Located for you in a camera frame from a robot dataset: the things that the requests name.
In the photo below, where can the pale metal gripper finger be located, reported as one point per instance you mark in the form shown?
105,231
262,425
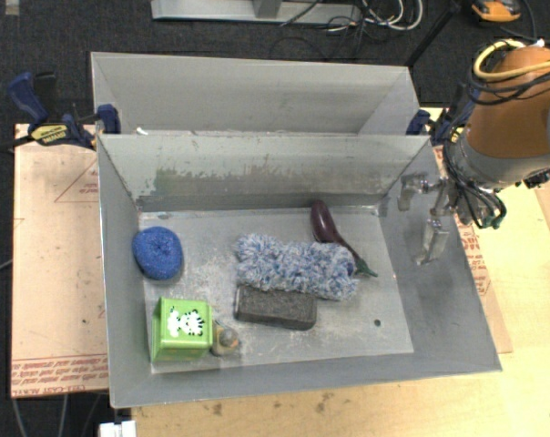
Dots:
409,187
434,244

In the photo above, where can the purple toy eggplant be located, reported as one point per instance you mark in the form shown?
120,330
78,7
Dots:
324,223

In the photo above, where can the blue and white fluffy duster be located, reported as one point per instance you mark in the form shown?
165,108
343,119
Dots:
298,267

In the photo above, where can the grey metal bin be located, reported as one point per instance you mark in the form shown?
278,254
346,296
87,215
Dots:
266,171

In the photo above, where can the dark grey rectangular sponge block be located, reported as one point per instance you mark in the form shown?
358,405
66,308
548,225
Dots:
275,307

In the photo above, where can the small grey and tan figure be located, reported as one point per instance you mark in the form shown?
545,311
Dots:
225,339

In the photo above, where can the blue round scrubber sponge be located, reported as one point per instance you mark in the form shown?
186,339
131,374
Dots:
157,253

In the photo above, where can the green box with tiger picture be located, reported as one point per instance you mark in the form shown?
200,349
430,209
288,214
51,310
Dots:
181,330

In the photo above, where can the brown cardboard board, red print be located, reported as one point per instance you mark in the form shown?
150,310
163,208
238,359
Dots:
56,253

